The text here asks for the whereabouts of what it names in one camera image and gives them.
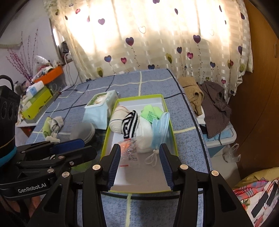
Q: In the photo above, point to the yellow-green cardboard box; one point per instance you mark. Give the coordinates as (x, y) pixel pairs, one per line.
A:
(36, 103)

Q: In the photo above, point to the bright green sock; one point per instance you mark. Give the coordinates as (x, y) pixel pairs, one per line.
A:
(151, 113)

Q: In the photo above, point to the colourful plaid pillow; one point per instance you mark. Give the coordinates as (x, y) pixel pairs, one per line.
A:
(258, 194)

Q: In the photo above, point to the small clear plastic bag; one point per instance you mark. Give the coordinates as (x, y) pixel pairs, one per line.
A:
(129, 155)

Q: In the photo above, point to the striped shallow tray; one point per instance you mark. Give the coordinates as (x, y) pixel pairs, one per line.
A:
(42, 111)

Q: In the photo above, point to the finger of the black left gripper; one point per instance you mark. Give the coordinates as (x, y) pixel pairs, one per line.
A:
(65, 143)
(63, 161)

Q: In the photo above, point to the brown checked shirt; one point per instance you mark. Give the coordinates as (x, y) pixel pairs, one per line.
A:
(217, 111)

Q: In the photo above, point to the clear round lidded jar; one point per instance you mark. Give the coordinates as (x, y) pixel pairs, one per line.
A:
(84, 131)

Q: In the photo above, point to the white storage bin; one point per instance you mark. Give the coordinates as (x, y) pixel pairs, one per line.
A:
(216, 143)

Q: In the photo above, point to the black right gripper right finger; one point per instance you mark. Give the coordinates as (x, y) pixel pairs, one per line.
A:
(221, 207)

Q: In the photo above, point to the black white striped sock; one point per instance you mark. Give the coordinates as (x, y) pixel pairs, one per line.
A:
(130, 124)

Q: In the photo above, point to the green edged white box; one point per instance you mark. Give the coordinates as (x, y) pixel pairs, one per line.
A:
(145, 178)

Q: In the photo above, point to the light blue wet wipes pack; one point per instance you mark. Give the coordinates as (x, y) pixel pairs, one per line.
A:
(99, 109)

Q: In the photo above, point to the white knitted sock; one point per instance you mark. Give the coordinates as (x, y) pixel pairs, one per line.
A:
(144, 136)

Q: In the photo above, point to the white sock bundle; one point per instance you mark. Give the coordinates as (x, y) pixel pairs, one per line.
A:
(53, 138)

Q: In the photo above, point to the heart pattern curtain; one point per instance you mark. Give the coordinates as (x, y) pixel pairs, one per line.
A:
(206, 40)

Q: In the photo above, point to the pink branch decoration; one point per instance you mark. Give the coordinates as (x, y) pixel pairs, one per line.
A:
(24, 60)

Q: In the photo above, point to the green rabbit sock roll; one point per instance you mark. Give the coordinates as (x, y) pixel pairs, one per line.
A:
(46, 127)

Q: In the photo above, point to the blue face mask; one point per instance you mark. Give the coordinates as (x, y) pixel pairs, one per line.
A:
(160, 130)

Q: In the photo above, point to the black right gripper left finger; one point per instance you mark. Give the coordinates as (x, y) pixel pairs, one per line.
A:
(59, 207)

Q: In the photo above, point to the orange plastic basin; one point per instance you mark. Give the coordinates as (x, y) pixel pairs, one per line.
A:
(50, 76)

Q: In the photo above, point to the beige red-striped sock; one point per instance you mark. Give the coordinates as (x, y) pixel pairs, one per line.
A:
(117, 117)

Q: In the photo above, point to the tan knitted sweater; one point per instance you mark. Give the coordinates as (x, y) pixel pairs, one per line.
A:
(193, 93)

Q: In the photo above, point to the white blue tissue pack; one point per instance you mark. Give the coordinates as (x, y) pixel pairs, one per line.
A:
(34, 89)

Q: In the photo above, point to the white side table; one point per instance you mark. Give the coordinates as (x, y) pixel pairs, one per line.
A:
(25, 124)

